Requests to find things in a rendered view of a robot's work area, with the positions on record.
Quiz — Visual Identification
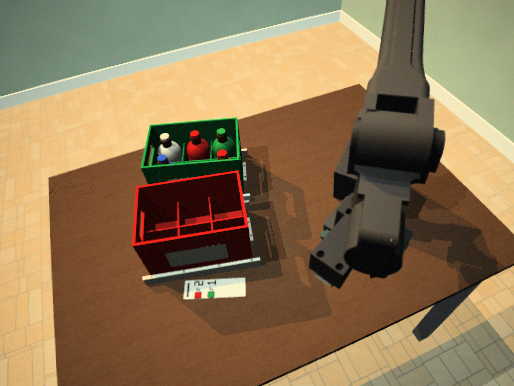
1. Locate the blue bottle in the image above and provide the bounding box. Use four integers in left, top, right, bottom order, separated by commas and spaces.
157, 154, 174, 165

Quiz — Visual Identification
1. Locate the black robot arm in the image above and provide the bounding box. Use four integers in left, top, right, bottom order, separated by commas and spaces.
309, 0, 446, 289

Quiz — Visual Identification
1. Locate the green bottle crate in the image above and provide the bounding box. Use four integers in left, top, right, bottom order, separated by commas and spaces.
141, 119, 244, 194

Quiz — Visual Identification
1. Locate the red crate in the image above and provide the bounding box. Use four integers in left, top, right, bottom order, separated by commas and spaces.
132, 173, 252, 275

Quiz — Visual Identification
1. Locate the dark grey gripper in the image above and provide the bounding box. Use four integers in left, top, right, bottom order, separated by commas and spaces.
320, 196, 413, 278

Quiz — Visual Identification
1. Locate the white bottle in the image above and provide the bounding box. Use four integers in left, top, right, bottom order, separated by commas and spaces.
158, 133, 182, 162

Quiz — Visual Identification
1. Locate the white paper pick list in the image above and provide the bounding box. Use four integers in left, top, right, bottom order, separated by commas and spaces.
184, 278, 246, 300

